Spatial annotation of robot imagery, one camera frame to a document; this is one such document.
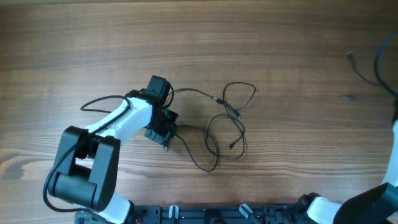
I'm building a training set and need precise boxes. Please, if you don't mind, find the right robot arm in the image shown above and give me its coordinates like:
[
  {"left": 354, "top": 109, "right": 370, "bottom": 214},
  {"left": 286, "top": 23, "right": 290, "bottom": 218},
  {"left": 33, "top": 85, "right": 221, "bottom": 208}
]
[{"left": 292, "top": 100, "right": 397, "bottom": 224}]

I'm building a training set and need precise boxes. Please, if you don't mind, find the left camera cable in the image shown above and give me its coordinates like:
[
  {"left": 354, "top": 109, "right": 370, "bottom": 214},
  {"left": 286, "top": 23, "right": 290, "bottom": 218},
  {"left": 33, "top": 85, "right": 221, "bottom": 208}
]
[{"left": 42, "top": 95, "right": 131, "bottom": 214}]

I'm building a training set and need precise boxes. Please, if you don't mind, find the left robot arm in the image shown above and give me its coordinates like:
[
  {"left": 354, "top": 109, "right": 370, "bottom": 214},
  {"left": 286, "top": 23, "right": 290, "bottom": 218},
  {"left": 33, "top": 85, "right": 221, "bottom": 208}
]
[{"left": 43, "top": 76, "right": 178, "bottom": 223}]

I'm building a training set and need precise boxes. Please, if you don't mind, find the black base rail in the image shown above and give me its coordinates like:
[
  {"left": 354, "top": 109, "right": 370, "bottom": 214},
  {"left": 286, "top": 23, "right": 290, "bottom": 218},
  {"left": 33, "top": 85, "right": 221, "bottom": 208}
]
[{"left": 74, "top": 203, "right": 312, "bottom": 224}]

